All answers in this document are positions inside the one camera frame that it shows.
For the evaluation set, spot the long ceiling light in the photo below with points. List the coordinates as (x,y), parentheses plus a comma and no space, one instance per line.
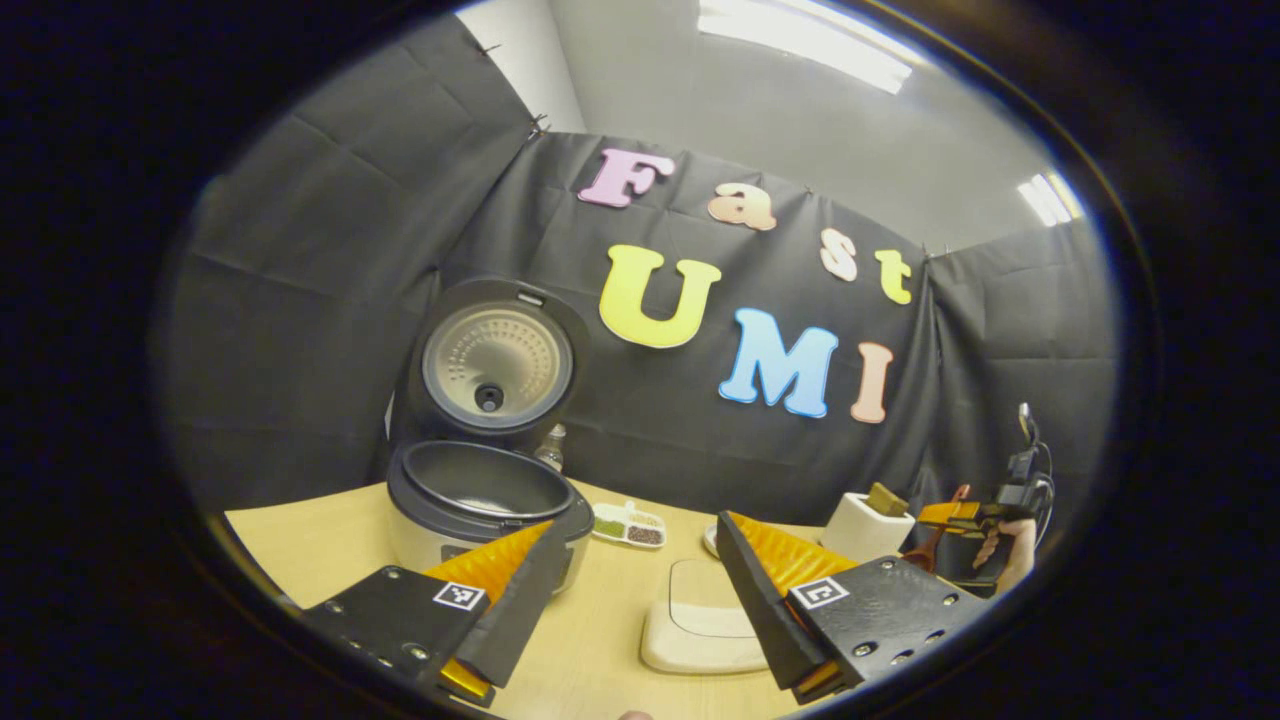
(810,45)

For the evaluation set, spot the black and silver rice cooker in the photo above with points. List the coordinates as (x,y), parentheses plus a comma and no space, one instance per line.
(440,520)

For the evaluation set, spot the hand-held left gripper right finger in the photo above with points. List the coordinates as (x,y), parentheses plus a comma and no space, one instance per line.
(765,610)

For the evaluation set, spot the brown toast slice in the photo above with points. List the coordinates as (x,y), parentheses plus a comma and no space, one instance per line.
(887,500)

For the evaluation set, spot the white round plate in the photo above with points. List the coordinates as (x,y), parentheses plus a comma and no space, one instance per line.
(711,542)

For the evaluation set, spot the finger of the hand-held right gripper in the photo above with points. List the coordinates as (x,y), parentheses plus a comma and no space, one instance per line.
(950,514)

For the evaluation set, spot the white toaster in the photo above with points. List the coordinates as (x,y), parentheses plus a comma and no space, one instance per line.
(850,530)

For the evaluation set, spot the black backdrop cloth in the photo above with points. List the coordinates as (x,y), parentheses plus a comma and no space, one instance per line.
(320,300)

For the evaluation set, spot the clear box of white rice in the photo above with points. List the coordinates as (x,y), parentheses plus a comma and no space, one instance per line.
(700,630)

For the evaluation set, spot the small clear glass bottle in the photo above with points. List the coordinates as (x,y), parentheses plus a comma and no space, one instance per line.
(550,450)

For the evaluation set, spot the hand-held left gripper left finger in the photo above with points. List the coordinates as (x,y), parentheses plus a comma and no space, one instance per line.
(520,610)

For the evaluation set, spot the white divided dish of beans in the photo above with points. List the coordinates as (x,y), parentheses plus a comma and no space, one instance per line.
(630,527)

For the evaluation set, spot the brown wooden spoon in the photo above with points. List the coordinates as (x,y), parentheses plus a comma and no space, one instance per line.
(925,550)

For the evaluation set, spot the small ceiling light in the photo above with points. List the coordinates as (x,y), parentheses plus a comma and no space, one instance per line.
(1050,200)

